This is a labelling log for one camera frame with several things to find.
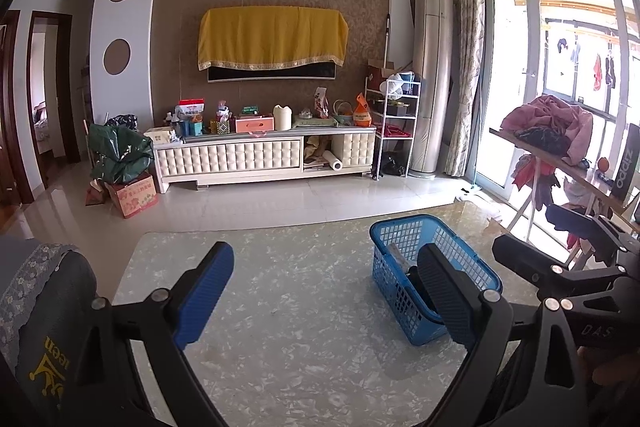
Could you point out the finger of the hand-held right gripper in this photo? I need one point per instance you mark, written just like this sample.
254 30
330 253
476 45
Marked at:
530 259
585 222

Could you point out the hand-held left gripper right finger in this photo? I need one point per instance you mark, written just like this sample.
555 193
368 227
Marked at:
445 302

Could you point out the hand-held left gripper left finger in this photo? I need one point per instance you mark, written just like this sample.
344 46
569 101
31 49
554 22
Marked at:
205 296

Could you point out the black plush toy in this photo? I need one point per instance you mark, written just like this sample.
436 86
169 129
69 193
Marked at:
420 292

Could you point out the blue plastic basket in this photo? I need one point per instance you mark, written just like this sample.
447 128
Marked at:
395 302

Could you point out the grey towel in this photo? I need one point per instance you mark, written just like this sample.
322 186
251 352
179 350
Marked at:
395 254

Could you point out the person's right hand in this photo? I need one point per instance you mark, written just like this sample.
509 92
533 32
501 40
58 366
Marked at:
612 367

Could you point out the wooden folding table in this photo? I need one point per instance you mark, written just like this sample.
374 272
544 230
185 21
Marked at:
565 167

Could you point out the black box with white print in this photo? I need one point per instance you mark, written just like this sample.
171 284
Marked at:
626 162

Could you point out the pink clothes pile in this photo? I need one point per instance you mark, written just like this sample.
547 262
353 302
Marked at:
550 117

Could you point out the printed cardboard box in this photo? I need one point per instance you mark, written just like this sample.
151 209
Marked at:
135 199

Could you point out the white tufted TV cabinet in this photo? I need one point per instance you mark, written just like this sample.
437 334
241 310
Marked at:
225 157

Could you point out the black bag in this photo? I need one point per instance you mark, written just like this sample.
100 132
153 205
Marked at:
392 164

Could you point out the red hanging garment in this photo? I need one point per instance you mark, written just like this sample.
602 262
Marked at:
598 72

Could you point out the dark chair with yellow print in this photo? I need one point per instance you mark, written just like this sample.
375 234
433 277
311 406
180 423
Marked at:
55 347

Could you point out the green plastic bag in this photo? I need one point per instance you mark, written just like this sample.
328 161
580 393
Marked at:
120 152

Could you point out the white tissue box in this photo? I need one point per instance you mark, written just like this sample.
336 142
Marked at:
157 135

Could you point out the pink box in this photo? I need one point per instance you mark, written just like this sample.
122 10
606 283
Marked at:
255 125

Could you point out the white paper roll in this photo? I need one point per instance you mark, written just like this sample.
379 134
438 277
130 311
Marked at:
332 160

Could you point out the grey-blue lace chair cover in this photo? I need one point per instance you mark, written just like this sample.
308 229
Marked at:
25 277

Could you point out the red and white snack bag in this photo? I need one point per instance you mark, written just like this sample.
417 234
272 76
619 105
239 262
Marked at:
192 108

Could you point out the standing air conditioner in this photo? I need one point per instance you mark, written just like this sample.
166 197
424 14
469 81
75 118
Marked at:
432 82

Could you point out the patterned beige curtain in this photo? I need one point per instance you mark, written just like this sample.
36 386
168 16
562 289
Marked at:
465 57

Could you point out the orange bottle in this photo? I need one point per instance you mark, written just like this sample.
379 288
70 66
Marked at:
363 114

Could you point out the small wicker basket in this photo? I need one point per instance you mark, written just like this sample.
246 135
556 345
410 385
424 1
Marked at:
343 112

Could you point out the patterned gift bag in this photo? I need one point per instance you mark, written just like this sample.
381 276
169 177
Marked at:
321 103

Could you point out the yellow cloth with gold trim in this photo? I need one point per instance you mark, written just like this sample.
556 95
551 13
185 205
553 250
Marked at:
272 34

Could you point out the black wall television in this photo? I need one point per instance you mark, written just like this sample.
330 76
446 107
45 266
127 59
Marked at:
270 73

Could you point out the dark wooden door frame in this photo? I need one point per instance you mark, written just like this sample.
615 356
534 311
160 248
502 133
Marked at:
64 107
10 107

